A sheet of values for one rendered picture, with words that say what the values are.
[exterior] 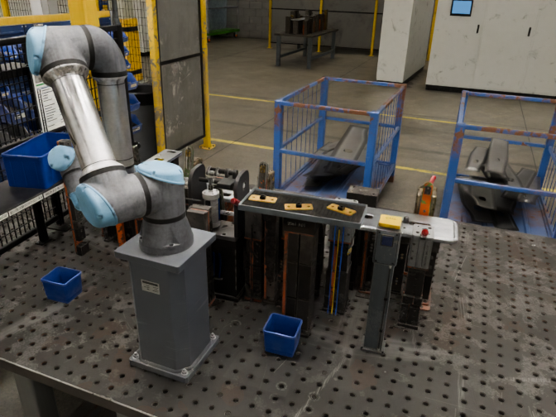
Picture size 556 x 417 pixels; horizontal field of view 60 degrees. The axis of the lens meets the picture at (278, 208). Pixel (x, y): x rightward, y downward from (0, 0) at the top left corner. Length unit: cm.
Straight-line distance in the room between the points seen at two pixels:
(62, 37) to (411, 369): 135
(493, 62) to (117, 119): 846
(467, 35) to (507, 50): 71
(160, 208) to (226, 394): 57
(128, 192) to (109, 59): 39
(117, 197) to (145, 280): 28
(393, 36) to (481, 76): 170
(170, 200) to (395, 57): 848
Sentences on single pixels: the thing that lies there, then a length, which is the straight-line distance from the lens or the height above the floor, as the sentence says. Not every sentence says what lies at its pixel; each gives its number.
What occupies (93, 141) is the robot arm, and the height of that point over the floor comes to 141.
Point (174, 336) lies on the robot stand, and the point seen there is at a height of 85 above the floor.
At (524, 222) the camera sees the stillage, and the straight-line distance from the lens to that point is 410.
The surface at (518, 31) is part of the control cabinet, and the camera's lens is 947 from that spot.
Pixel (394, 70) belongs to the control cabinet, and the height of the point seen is 30.
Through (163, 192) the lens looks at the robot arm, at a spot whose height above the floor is 128.
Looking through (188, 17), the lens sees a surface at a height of 142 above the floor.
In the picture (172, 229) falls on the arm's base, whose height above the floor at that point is 117.
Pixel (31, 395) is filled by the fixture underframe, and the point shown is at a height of 53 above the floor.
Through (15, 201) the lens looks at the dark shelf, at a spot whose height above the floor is 103.
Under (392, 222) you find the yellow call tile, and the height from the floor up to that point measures 116.
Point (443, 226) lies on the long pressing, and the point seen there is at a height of 100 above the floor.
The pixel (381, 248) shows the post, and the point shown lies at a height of 108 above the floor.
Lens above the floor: 178
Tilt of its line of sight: 25 degrees down
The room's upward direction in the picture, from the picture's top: 2 degrees clockwise
